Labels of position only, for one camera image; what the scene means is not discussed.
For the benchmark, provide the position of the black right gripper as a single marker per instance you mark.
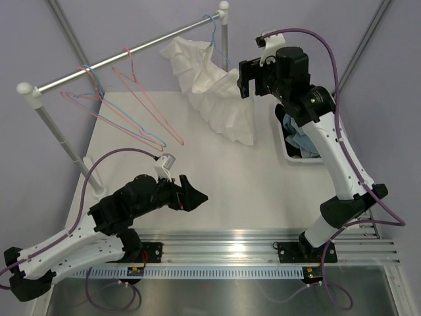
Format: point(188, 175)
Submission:
point(251, 70)

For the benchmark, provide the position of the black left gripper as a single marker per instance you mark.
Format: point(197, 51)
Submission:
point(189, 197)

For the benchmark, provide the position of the pink wire hanger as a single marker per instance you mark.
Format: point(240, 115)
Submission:
point(113, 120)

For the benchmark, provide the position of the light blue denim shirt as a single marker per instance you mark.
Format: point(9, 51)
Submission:
point(308, 149)

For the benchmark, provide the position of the white shirt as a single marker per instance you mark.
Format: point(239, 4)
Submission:
point(210, 90)

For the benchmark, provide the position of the black skirt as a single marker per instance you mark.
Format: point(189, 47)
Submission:
point(288, 131)

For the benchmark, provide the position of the blue hanger with white shirt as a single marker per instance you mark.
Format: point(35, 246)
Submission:
point(215, 36)

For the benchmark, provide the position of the blue hanger with denim shirt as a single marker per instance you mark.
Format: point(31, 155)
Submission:
point(140, 131)

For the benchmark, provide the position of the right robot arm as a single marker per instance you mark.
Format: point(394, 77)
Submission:
point(352, 196)

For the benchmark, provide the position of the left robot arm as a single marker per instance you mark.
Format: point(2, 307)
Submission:
point(104, 234)

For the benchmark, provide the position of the white plastic basket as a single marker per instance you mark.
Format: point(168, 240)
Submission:
point(313, 142)

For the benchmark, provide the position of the silver clothes rack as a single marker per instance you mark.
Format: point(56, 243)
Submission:
point(32, 94)

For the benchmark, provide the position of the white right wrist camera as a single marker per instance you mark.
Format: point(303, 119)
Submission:
point(270, 46)

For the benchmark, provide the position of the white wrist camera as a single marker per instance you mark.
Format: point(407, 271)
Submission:
point(163, 165)
point(270, 46)

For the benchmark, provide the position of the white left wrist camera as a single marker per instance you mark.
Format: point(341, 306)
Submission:
point(163, 165)

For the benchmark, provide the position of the white slotted cable duct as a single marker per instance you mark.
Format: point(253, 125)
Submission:
point(199, 273)

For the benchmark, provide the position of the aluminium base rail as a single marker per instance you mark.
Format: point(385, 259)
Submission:
point(206, 248)

